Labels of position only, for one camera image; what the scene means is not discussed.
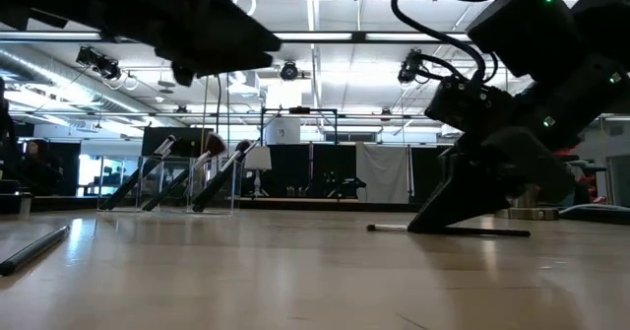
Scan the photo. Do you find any white hanging cloth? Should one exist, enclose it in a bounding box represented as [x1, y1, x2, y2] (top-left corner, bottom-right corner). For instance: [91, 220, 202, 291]
[354, 141, 411, 205]

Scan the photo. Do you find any black fan makeup brush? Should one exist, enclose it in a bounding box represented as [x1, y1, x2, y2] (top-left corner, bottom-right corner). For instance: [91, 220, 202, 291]
[141, 131, 229, 213]

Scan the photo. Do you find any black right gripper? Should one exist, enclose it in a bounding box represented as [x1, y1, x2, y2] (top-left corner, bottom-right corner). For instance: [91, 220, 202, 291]
[407, 126, 575, 233]

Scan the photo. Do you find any white lamp cable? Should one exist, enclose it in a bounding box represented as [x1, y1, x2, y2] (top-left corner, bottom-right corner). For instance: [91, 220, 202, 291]
[558, 202, 630, 218]

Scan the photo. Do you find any thin black stand frame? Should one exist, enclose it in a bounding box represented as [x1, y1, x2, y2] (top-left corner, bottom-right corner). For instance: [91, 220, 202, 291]
[259, 105, 340, 147]

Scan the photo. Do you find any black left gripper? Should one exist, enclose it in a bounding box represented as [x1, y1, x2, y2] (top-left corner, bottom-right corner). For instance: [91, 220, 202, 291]
[112, 0, 282, 86]

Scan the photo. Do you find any white shade table lamp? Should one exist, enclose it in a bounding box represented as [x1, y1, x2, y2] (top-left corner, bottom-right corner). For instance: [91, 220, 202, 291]
[243, 145, 274, 198]

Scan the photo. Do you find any person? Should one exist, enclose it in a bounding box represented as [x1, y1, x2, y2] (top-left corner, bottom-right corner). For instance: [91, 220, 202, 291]
[18, 138, 65, 197]

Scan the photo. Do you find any clear acrylic brush holder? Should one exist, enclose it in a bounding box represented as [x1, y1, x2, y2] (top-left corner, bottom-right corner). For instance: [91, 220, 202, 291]
[96, 155, 243, 217]

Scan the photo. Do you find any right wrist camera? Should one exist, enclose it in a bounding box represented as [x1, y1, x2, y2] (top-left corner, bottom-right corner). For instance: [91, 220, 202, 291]
[423, 75, 519, 135]

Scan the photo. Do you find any black hanging cable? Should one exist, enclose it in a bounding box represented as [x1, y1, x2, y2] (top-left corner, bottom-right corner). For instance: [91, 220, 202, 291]
[215, 73, 222, 137]

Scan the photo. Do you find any black partition panel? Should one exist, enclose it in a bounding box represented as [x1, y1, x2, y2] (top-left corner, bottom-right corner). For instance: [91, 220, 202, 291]
[409, 145, 452, 205]
[268, 143, 357, 199]
[48, 141, 83, 199]

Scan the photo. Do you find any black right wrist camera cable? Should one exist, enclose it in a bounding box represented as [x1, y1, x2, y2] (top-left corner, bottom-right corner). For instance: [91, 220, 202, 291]
[391, 0, 518, 83]

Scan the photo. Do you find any thin black makeup brush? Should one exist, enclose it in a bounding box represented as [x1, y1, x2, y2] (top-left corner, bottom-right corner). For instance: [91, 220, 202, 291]
[0, 225, 71, 278]

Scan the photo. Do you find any white square box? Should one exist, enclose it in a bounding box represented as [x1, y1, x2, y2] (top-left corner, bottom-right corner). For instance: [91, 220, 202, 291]
[265, 116, 302, 146]

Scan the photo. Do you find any red storage rack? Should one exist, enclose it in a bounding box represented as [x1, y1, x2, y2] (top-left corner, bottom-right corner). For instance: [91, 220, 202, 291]
[553, 145, 607, 206]

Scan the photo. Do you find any black overhead camera with cable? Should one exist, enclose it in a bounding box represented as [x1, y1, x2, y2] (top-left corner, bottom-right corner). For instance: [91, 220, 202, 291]
[396, 47, 432, 87]

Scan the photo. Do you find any black wall monitor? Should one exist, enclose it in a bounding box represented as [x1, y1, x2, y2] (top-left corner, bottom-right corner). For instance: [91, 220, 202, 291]
[141, 125, 215, 158]

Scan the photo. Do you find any white globe lamp brass base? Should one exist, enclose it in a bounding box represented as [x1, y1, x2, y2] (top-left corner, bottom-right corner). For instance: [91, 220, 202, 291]
[493, 184, 561, 222]

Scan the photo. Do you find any black ceiling camera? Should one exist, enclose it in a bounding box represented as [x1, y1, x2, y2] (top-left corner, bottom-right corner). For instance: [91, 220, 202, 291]
[75, 45, 123, 82]

